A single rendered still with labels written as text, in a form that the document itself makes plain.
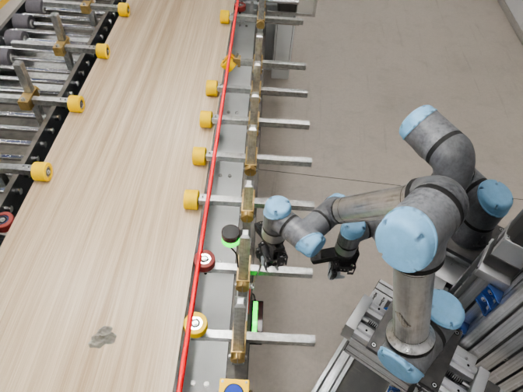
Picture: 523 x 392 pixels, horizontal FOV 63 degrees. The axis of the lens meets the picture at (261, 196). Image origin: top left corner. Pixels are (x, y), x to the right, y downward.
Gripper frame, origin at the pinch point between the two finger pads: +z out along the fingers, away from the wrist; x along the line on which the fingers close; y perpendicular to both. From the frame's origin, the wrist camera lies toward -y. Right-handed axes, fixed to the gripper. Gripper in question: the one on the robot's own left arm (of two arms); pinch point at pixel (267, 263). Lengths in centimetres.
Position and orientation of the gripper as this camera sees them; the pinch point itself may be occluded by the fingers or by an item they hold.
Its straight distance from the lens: 147.7
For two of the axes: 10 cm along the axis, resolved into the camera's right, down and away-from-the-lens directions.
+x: 9.5, -2.0, 2.4
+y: 3.1, 7.4, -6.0
